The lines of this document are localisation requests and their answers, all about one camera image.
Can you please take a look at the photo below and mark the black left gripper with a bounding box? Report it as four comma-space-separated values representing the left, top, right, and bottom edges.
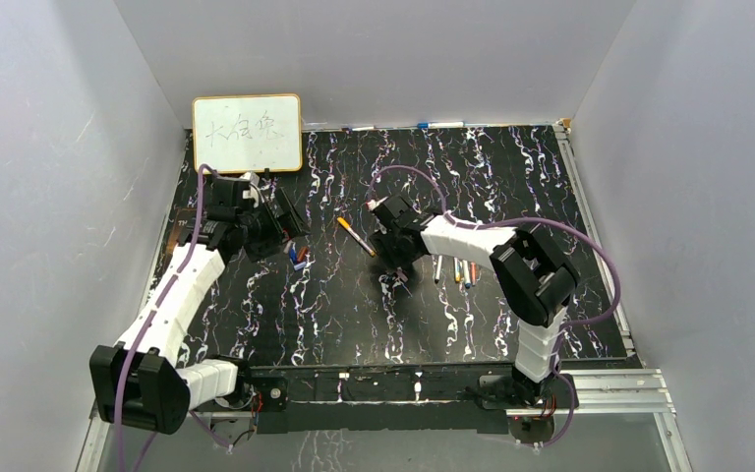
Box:
237, 191, 312, 263

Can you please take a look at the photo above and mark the dark blue capped marker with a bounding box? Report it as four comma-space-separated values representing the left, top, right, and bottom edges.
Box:
434, 256, 443, 284

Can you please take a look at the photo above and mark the yellow capped marker pen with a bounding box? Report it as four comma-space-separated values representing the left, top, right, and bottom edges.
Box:
336, 216, 377, 258

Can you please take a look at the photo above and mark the brown capped yellow-end marker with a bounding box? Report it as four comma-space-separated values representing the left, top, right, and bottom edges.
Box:
453, 259, 463, 283

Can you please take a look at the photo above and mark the light blue capped marker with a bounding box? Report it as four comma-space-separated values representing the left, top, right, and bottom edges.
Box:
462, 261, 473, 289

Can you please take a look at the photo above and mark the blue capped whiteboard marker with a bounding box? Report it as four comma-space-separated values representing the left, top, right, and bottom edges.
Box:
416, 121, 465, 130

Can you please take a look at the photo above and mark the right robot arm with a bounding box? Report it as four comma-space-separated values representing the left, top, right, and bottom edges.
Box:
367, 196, 580, 409

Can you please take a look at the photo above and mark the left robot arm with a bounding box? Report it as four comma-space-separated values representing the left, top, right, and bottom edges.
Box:
89, 172, 309, 435

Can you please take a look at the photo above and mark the small framed whiteboard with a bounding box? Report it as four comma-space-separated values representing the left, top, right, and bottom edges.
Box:
192, 93, 303, 174

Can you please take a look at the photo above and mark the dark paperback book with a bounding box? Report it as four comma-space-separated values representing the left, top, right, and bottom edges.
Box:
161, 207, 197, 261

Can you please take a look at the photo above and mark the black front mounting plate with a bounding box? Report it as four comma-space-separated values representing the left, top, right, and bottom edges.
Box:
242, 362, 520, 434

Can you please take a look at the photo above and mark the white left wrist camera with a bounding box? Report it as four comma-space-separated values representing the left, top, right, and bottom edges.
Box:
238, 172, 261, 188

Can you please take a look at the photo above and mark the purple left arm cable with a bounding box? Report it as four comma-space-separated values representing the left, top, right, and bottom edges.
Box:
111, 163, 268, 472

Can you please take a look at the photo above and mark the aluminium front rail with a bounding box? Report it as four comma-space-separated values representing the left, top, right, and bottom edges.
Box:
123, 363, 674, 428

